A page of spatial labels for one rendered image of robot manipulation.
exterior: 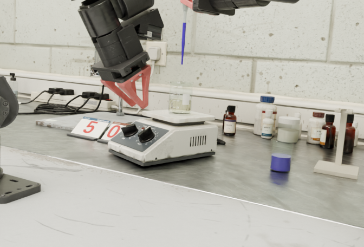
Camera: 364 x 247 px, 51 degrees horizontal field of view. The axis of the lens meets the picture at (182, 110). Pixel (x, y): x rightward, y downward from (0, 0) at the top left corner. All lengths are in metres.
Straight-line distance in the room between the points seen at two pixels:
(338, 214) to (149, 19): 0.44
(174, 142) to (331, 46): 0.65
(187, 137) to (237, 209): 0.26
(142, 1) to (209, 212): 0.37
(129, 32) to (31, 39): 1.20
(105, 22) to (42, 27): 1.15
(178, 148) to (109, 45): 0.25
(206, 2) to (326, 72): 0.59
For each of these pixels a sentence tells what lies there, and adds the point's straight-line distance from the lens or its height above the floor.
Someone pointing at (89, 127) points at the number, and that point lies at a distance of 0.99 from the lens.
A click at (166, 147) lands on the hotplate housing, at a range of 0.74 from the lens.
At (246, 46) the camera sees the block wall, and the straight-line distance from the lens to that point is 1.28.
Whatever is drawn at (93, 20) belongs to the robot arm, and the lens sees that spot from 0.65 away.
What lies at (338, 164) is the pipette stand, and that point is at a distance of 0.87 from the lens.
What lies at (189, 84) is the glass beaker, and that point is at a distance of 0.80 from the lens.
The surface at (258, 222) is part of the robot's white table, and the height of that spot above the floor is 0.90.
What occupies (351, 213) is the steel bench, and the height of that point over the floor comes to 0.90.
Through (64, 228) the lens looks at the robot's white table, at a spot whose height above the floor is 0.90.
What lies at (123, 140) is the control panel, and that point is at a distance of 0.79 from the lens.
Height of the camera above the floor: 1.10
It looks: 7 degrees down
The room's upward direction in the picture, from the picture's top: 4 degrees clockwise
